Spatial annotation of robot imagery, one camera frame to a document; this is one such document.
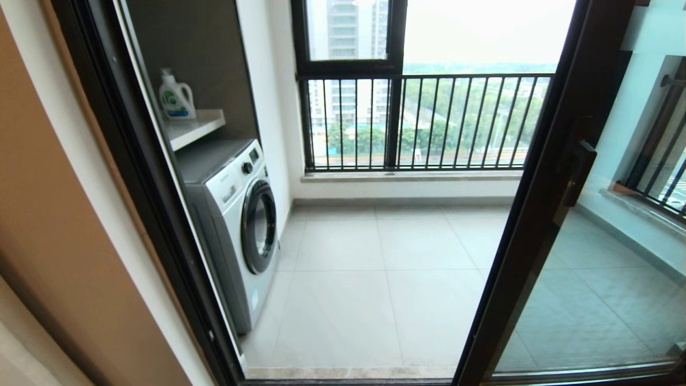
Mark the dark framed sliding glass door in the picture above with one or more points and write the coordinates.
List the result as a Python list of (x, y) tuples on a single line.
[(541, 214)]

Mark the grey stone window sill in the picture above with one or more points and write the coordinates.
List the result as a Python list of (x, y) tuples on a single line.
[(638, 206), (412, 176)]

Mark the white front-load washing machine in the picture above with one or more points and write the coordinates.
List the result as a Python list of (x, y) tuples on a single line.
[(236, 214)]

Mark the white shelf board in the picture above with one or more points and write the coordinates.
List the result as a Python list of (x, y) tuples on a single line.
[(193, 128)]

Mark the black metal balcony railing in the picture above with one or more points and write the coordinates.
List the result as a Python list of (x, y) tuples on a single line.
[(648, 155), (471, 75)]

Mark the white detergent bottle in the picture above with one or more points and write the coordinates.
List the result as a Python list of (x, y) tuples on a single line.
[(176, 99)]

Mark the brown cabinet back panel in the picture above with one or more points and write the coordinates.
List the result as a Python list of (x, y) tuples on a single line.
[(203, 53)]

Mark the dark framed glass door panel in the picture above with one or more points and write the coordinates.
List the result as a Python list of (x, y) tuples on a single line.
[(621, 75)]

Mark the black window frame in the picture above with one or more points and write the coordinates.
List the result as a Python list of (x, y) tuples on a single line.
[(348, 67)]

